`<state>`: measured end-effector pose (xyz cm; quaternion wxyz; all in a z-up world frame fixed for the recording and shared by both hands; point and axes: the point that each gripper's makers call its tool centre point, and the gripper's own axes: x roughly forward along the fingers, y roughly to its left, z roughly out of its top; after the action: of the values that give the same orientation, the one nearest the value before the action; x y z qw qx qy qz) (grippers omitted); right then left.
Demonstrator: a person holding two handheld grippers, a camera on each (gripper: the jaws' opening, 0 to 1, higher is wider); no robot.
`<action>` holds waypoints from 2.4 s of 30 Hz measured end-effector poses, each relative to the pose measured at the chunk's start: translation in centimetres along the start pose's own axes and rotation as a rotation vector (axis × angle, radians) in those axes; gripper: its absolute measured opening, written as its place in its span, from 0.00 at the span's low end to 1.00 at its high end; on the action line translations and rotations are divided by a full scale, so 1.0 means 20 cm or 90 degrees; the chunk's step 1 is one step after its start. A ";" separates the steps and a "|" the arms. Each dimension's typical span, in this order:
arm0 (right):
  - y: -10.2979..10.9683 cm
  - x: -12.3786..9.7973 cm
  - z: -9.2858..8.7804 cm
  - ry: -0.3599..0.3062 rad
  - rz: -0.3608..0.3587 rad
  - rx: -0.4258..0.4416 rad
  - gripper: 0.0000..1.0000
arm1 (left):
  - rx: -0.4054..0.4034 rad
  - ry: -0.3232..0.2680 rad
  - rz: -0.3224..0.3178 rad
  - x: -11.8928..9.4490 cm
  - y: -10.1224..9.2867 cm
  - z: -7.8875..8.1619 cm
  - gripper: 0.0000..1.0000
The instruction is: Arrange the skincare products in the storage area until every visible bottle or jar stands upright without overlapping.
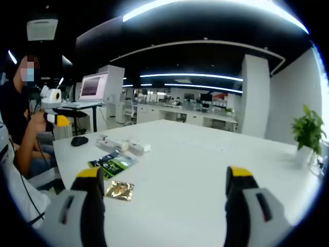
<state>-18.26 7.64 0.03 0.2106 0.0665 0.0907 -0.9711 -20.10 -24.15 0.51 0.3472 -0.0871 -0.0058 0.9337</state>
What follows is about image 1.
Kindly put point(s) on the ceiling air conditioner unit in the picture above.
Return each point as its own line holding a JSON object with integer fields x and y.
{"x": 41, "y": 29}

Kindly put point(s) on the person's left hand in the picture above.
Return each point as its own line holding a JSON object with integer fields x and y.
{"x": 39, "y": 123}

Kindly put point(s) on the white office chair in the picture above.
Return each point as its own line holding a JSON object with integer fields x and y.
{"x": 129, "y": 110}

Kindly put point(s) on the white skincare tube red label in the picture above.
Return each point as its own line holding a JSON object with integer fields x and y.
{"x": 137, "y": 148}
{"x": 108, "y": 145}

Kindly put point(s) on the black computer mouse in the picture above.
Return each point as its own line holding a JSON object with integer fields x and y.
{"x": 79, "y": 141}

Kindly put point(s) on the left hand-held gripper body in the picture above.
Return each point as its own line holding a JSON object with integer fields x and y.
{"x": 50, "y": 99}

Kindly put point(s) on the person's white garment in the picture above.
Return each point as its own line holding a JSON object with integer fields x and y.
{"x": 23, "y": 198}

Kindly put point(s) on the long white lab counter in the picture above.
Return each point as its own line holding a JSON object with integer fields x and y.
{"x": 180, "y": 114}

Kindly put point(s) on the long ceiling light strip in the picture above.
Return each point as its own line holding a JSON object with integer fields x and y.
{"x": 205, "y": 87}
{"x": 192, "y": 75}

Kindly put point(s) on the gold foil skincare sachet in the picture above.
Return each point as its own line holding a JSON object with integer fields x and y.
{"x": 119, "y": 191}

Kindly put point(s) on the black background monitor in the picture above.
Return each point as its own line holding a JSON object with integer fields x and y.
{"x": 206, "y": 97}

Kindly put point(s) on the wide bright ceiling light strip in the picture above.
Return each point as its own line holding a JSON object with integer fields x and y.
{"x": 138, "y": 11}

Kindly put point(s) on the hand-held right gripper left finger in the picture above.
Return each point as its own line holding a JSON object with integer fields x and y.
{"x": 77, "y": 218}

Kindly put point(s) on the black-legged standing desk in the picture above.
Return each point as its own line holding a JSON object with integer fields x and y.
{"x": 93, "y": 118}

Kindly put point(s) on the potted green plant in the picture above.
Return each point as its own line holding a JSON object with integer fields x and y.
{"x": 308, "y": 131}

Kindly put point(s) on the short ceiling light strip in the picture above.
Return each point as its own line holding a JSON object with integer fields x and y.
{"x": 12, "y": 57}

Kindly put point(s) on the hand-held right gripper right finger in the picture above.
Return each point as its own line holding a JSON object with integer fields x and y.
{"x": 257, "y": 218}

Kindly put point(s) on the laptop with pink screen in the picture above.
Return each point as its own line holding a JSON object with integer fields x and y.
{"x": 92, "y": 86}

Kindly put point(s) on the person's dark shirt torso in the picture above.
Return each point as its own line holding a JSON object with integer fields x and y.
{"x": 13, "y": 108}

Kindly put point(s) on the person's legs in jeans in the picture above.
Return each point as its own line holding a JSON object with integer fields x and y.
{"x": 43, "y": 160}

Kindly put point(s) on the green black skincare product packet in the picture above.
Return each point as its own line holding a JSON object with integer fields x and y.
{"x": 113, "y": 166}

